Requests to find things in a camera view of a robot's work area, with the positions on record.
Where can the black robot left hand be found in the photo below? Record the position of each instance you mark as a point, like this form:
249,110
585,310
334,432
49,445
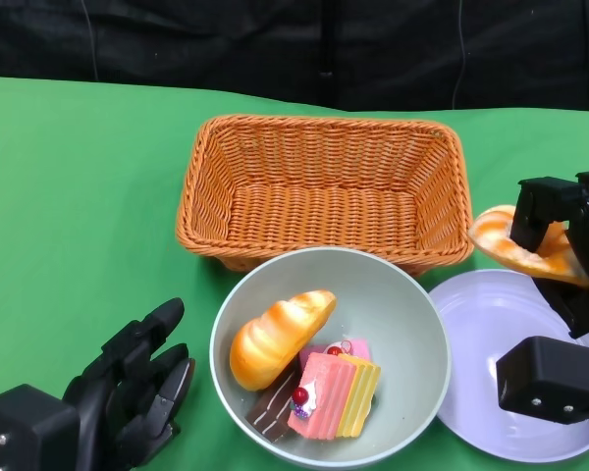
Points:
127,382

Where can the chocolate cake slice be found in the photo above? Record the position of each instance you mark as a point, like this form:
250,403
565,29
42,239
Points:
270,412

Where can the long orange-white bread loaf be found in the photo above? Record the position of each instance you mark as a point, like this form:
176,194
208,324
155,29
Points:
275,338

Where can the pink and yellow layered cake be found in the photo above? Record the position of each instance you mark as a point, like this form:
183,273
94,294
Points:
334,392

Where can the grey-green bowl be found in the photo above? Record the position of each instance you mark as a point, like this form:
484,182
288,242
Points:
392,319

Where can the small pink cherry cake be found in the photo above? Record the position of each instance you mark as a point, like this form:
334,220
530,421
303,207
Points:
358,348

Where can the pale lavender plate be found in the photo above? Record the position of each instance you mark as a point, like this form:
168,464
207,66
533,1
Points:
471,333

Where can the orange wicker basket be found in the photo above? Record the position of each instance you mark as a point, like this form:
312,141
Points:
324,206

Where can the green tablecloth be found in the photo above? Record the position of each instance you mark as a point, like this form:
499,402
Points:
78,196

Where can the black curtain backdrop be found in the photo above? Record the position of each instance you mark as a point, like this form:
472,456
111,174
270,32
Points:
226,44

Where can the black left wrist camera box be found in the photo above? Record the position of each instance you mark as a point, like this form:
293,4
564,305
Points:
24,432

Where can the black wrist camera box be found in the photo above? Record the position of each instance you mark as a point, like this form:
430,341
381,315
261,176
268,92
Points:
550,378
24,432

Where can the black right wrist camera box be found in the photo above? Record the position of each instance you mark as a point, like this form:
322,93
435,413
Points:
550,378

